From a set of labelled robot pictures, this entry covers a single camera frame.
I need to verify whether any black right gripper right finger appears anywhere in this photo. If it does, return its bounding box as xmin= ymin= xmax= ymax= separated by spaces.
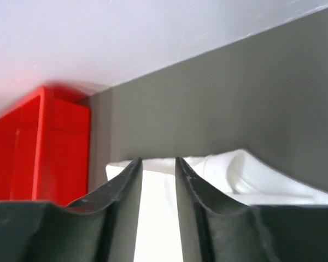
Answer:
xmin=175 ymin=157 xmax=247 ymax=261

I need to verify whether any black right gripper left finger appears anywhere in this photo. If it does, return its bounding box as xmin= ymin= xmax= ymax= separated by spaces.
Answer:
xmin=68 ymin=158 xmax=143 ymax=261

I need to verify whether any red plastic bin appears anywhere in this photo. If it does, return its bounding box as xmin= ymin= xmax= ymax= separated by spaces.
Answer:
xmin=0 ymin=84 xmax=91 ymax=206

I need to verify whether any white t-shirt with red print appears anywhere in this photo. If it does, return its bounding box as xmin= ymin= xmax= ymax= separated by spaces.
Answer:
xmin=105 ymin=148 xmax=328 ymax=262

